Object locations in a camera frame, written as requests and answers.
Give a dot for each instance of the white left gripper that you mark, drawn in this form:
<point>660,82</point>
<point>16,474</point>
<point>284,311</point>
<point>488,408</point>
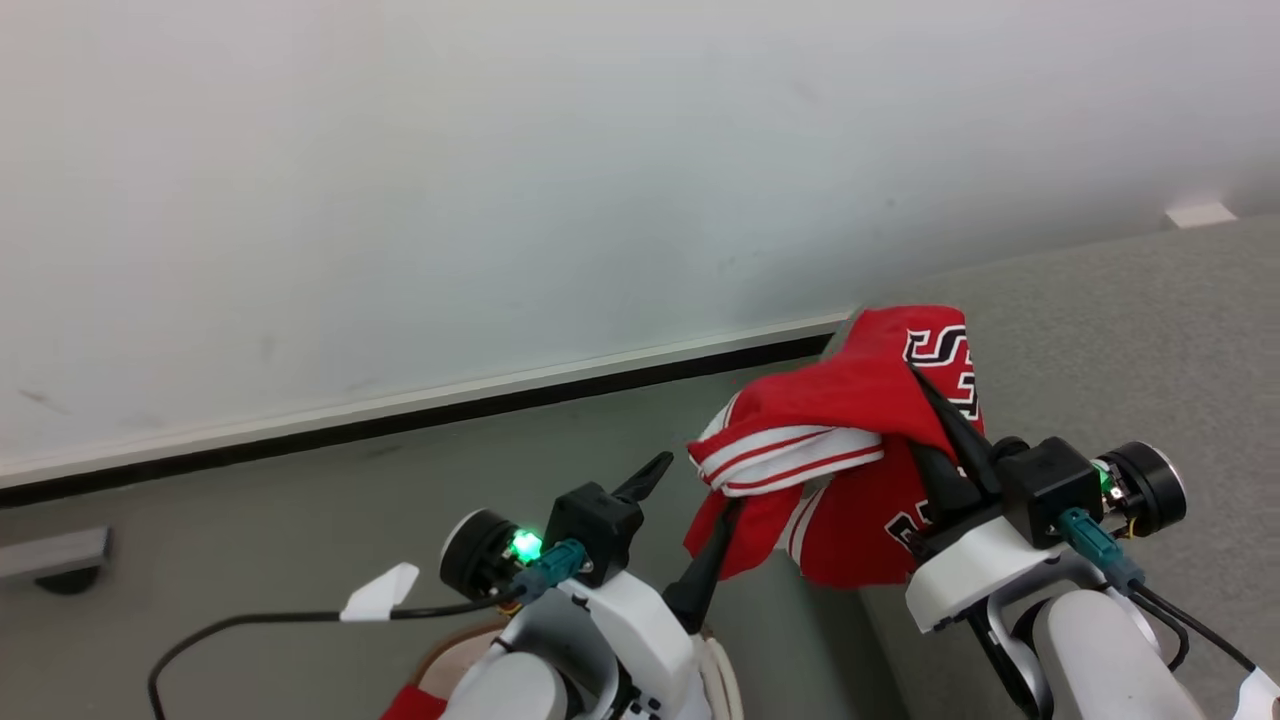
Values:
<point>640,640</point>

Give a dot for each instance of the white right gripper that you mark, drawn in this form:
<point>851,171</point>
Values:
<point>975,570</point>

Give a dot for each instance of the red white sports jersey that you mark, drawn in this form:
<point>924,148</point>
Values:
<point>850,390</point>

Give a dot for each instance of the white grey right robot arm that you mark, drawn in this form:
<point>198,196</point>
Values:
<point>1100,650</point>

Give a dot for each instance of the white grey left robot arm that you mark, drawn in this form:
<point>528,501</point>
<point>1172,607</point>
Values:
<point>515,690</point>

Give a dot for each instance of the beige laundry basket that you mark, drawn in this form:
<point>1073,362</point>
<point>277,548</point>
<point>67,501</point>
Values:
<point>455,660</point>

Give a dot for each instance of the red clothing in basket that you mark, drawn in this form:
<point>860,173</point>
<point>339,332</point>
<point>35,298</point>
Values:
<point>412,706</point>

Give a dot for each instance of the grey fabric sofa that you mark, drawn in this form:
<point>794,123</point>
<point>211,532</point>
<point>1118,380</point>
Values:
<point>1110,350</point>

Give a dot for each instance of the black round right wrist module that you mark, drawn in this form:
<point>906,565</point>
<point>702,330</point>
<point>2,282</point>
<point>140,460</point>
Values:
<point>1150,488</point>

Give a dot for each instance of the black round wrist module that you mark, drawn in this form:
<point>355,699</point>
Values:
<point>475,552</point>
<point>1150,488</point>

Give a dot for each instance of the black round left wrist module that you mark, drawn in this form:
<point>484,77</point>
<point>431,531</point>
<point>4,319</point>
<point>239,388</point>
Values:
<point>475,552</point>

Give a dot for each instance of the white black baseboard strip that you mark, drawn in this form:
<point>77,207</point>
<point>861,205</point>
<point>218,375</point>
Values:
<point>400,415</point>

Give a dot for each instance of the white label on sofa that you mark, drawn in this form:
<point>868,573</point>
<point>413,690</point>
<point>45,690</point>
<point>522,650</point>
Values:
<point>1200,214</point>

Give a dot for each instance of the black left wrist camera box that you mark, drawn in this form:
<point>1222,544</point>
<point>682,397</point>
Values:
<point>592,522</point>

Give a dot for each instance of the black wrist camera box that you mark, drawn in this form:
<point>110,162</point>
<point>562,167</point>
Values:
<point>592,522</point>
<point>1050,490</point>

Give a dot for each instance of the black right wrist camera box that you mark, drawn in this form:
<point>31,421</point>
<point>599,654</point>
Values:
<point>1050,490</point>

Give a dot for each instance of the grey flat floor bracket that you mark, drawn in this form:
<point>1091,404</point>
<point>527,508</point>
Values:
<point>50,555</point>

